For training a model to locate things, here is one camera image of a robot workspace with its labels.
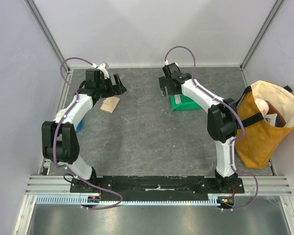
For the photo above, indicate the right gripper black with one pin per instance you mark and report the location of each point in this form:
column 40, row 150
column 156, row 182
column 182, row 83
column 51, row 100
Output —
column 165, row 83

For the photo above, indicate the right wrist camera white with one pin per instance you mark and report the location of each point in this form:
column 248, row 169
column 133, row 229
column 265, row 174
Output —
column 171, row 68

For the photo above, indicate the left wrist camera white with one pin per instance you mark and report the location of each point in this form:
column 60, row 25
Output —
column 102, row 67

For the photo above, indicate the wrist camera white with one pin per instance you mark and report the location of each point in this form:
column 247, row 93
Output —
column 102, row 67
column 171, row 68

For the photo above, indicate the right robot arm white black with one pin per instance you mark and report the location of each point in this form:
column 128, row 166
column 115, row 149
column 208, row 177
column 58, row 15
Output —
column 222, row 118

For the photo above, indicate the toilet paper roll blue wrapper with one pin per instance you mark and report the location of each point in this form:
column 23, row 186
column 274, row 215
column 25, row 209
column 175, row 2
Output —
column 79, row 126

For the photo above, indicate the items inside tote bag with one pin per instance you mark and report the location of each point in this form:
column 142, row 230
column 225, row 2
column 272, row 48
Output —
column 270, row 113

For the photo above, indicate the green plastic bin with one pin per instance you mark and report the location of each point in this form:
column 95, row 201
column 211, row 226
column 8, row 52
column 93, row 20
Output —
column 186, row 104

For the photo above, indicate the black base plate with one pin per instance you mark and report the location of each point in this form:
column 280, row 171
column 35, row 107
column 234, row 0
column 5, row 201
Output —
column 167, row 187

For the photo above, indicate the mustard canvas tote bag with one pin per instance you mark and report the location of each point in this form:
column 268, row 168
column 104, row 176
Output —
column 260, row 139

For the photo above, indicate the beige leather card holder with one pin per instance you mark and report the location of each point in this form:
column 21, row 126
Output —
column 109, row 104

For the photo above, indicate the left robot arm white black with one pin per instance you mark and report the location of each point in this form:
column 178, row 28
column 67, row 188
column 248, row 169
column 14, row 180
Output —
column 59, row 140

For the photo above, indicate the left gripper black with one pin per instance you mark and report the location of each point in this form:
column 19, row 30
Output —
column 118, row 89

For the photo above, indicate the slotted cable duct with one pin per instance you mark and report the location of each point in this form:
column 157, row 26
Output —
column 91, row 201

